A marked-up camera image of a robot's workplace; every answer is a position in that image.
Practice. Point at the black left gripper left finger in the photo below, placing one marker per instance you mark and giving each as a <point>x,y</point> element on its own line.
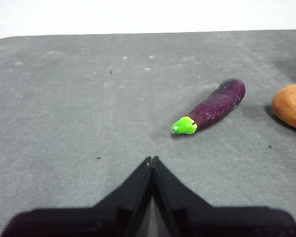
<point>113,217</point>

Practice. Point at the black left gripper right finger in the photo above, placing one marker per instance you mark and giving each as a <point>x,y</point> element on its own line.
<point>199,219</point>

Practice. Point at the purple eggplant with green stem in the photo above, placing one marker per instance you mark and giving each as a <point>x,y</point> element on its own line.
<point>217,106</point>

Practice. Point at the brown potato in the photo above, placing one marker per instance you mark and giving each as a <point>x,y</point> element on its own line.
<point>292,107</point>

